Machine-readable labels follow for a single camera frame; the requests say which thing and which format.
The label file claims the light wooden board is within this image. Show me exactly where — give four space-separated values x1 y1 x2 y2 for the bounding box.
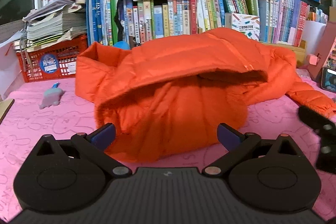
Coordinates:
0 98 15 123

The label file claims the large red plastic crate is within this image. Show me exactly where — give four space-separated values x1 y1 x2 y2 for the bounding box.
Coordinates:
16 35 88 83

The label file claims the pink rabbit print blanket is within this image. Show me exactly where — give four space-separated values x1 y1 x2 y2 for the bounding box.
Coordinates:
0 68 336 223

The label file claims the white pencil print box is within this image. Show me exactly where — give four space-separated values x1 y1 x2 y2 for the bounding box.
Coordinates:
225 13 260 42

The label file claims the wooden drawer box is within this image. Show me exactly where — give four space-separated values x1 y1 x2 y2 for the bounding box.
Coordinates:
260 40 307 67

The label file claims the black hanging strap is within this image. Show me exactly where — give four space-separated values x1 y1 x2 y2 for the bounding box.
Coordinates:
115 0 126 42

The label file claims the white paper sheet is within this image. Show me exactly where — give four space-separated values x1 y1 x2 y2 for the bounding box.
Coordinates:
303 20 327 56

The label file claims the pink house shaped stand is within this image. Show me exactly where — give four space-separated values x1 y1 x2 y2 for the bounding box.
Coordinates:
307 38 336 88

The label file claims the grey grid cutting mat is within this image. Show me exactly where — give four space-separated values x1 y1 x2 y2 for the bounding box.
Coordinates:
0 21 27 43

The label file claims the row of pastel spined books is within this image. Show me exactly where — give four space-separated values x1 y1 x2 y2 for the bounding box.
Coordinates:
259 0 310 46

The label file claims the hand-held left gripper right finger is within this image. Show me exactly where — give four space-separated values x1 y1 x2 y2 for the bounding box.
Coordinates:
202 123 307 178

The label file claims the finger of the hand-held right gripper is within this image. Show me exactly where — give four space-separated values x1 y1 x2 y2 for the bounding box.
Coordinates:
298 105 336 135
316 135 336 173

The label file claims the row of mixed colour books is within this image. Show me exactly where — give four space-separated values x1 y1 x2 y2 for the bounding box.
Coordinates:
118 0 198 45

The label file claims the white paper bag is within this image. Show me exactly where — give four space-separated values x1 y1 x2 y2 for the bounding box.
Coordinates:
0 42 22 100

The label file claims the round blue plush ball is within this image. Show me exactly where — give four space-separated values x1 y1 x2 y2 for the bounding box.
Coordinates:
113 41 131 50

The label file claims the orange hooded puffer jacket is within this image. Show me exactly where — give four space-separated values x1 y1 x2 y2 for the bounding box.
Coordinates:
75 27 336 164

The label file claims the grey plush toy blue tag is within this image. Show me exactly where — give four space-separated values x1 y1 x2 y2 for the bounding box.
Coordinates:
39 81 65 109

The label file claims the dark phone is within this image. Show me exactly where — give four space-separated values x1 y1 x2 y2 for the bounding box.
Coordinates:
321 67 336 93

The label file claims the stack of paper workbooks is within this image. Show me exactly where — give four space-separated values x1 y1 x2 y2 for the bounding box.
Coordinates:
22 0 87 52

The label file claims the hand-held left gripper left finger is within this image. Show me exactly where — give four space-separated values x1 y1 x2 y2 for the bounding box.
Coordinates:
26 123 133 179

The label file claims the row of green spined books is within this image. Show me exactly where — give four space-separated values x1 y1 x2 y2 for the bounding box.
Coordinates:
192 0 259 33

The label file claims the row of thin blue books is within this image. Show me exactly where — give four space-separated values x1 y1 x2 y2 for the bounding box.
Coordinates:
87 0 118 46

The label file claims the row of small colourful books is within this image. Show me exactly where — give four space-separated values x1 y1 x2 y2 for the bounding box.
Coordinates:
307 5 328 24

